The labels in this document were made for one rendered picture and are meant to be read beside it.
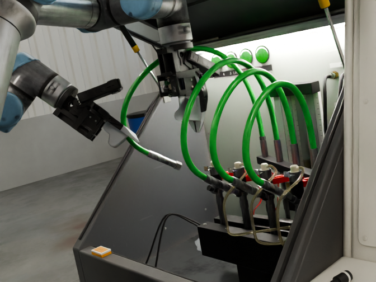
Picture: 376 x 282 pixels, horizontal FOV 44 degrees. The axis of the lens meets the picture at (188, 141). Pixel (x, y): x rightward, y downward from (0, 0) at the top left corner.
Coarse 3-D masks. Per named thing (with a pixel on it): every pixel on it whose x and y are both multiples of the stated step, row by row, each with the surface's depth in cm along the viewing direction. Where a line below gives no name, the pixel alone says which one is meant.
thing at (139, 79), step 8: (192, 48) 118; (200, 48) 119; (208, 48) 119; (224, 56) 121; (152, 64) 115; (232, 64) 122; (144, 72) 114; (240, 72) 123; (136, 80) 114; (248, 88) 124; (128, 96) 113; (128, 104) 114; (120, 120) 114; (264, 136) 127; (136, 144) 115; (144, 152) 116
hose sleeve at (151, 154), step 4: (152, 152) 117; (148, 156) 117; (152, 156) 117; (156, 156) 117; (160, 156) 118; (164, 156) 119; (156, 160) 118; (160, 160) 118; (164, 160) 118; (168, 160) 118; (172, 160) 119; (168, 164) 119; (172, 164) 119
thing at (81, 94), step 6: (102, 84) 114; (108, 84) 114; (114, 84) 114; (120, 84) 115; (90, 90) 113; (96, 90) 114; (102, 90) 114; (108, 90) 114; (114, 90) 115; (120, 90) 116; (78, 96) 113; (84, 96) 113; (90, 96) 113; (96, 96) 114; (102, 96) 117
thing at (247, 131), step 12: (276, 84) 92; (288, 84) 95; (264, 96) 90; (300, 96) 98; (252, 108) 88; (252, 120) 87; (312, 132) 101; (312, 144) 101; (312, 156) 102; (252, 168) 88; (252, 180) 89; (264, 180) 90; (276, 192) 92; (288, 192) 95
